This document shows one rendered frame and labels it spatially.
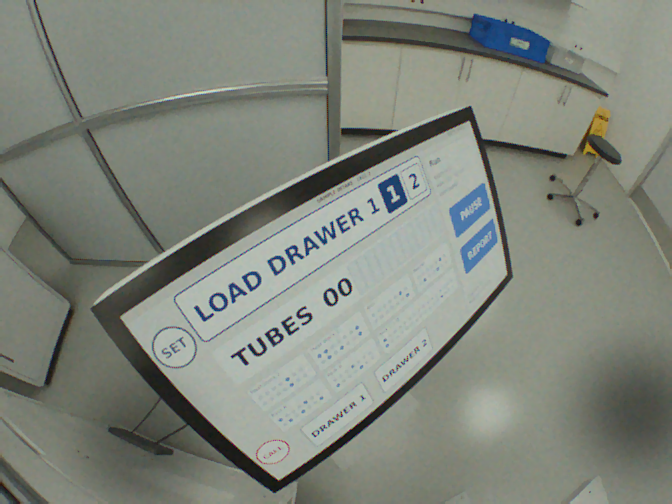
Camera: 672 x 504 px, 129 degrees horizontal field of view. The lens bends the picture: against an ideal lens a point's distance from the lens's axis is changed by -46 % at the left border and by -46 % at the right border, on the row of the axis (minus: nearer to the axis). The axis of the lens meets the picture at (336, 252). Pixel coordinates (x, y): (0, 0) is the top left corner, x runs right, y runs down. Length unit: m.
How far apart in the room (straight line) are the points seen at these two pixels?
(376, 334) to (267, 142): 0.83
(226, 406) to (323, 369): 0.11
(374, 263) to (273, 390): 0.17
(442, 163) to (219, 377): 0.35
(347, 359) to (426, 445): 1.13
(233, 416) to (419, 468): 1.19
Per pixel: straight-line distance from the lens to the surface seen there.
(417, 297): 0.37
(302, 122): 0.99
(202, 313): 0.26
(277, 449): 0.36
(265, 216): 0.26
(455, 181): 0.41
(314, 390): 0.33
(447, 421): 1.47
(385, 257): 0.32
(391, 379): 0.39
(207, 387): 0.29
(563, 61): 3.17
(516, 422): 1.64
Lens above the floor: 1.37
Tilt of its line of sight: 55 degrees down
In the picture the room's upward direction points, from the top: straight up
